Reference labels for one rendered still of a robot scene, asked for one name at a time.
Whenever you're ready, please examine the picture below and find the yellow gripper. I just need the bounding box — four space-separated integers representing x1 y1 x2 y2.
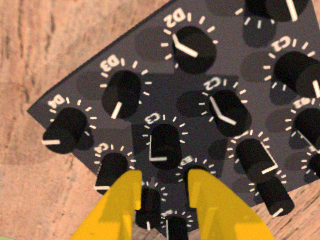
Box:
69 169 275 240

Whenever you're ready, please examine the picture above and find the dark grey knob box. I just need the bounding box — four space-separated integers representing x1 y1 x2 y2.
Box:
26 0 320 240

